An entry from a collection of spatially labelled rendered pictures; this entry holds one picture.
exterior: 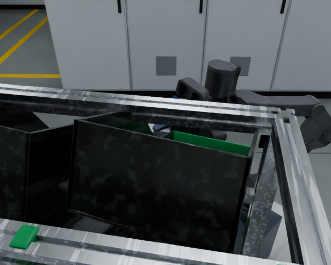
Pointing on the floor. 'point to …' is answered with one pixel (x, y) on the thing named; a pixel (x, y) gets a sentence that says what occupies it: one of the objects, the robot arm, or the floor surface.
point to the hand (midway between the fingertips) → (164, 132)
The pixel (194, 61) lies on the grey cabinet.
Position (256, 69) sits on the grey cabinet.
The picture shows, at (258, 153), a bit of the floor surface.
